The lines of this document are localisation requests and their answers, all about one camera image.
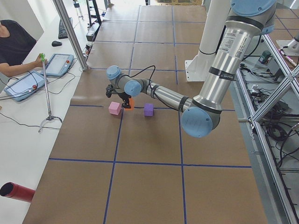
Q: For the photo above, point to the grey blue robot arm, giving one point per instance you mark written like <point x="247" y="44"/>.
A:
<point x="201" y="114"/>

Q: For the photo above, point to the lower teach pendant tablet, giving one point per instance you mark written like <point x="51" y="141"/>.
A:
<point x="25" y="86"/>

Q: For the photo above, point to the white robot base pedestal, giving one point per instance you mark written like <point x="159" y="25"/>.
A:
<point x="197" y="68"/>

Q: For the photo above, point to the pink foam cube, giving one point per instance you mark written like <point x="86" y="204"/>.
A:
<point x="114" y="108"/>

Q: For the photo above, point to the black computer mouse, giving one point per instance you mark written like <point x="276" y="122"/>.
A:
<point x="56" y="43"/>

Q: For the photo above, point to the red cylinder tube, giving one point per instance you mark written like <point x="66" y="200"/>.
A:
<point x="16" y="191"/>

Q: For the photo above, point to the aluminium frame rail right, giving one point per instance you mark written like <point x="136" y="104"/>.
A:
<point x="258" y="87"/>

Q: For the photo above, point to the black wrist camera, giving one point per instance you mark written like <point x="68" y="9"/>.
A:
<point x="110" y="90"/>

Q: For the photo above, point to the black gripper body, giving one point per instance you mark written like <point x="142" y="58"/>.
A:
<point x="123" y="96"/>

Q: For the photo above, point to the upper teach pendant tablet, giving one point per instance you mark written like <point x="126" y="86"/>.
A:
<point x="58" y="65"/>

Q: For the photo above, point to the orange foam cube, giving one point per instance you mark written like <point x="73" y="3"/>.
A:
<point x="132" y="103"/>

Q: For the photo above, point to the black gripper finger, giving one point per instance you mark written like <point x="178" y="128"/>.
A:
<point x="126" y="104"/>

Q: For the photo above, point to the green power box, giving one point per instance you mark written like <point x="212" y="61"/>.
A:
<point x="263" y="59"/>

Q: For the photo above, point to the purple foam cube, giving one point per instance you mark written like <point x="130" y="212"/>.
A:
<point x="148" y="109"/>

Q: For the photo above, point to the grabber stick green handle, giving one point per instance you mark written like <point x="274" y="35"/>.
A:
<point x="50" y="116"/>

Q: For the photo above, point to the person in black shirt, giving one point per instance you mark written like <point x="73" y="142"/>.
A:
<point x="15" y="45"/>

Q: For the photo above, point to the teach pendant tablet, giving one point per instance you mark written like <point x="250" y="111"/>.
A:
<point x="25" y="86"/>
<point x="58" y="65"/>

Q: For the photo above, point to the black keyboard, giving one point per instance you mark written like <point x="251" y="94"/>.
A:
<point x="62" y="33"/>

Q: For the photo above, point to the person's right hand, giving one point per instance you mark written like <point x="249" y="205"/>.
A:
<point x="38" y="62"/>

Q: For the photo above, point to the aluminium frame post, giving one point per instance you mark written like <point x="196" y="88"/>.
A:
<point x="59" y="5"/>

